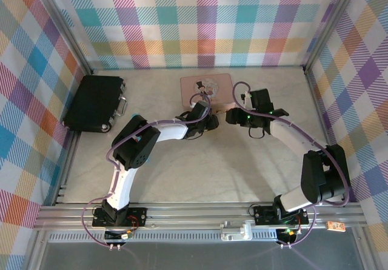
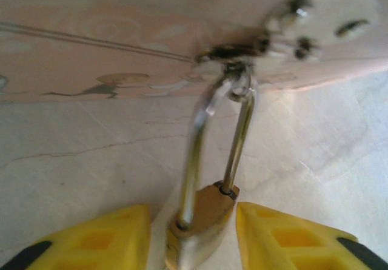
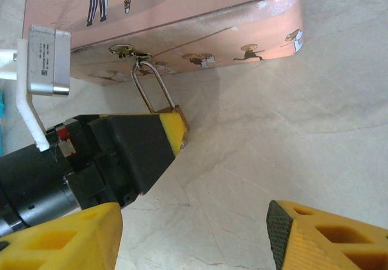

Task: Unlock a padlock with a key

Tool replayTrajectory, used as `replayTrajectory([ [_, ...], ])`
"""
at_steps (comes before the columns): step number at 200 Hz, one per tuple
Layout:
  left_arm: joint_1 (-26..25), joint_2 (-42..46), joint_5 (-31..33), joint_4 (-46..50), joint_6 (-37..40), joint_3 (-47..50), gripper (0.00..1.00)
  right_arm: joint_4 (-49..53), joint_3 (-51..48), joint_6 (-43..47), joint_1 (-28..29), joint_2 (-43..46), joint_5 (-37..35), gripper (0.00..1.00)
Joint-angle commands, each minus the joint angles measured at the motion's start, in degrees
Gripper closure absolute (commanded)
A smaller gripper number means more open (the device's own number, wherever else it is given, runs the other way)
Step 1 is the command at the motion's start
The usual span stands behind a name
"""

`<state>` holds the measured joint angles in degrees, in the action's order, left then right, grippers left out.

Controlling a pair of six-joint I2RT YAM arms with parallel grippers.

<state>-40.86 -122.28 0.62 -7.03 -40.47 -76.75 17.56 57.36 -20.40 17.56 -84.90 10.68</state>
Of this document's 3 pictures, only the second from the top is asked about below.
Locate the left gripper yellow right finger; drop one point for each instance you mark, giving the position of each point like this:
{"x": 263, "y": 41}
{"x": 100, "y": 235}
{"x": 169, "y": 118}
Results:
{"x": 291, "y": 245}

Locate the metal box latch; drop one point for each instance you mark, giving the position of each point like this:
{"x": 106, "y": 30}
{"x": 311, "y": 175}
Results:
{"x": 327, "y": 9}

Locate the brass padlock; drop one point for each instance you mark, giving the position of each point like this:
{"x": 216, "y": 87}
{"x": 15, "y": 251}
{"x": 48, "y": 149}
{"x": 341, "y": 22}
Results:
{"x": 209, "y": 212}

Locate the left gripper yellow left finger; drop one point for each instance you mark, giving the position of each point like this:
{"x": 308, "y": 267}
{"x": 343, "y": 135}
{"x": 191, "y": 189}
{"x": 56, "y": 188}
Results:
{"x": 97, "y": 245}

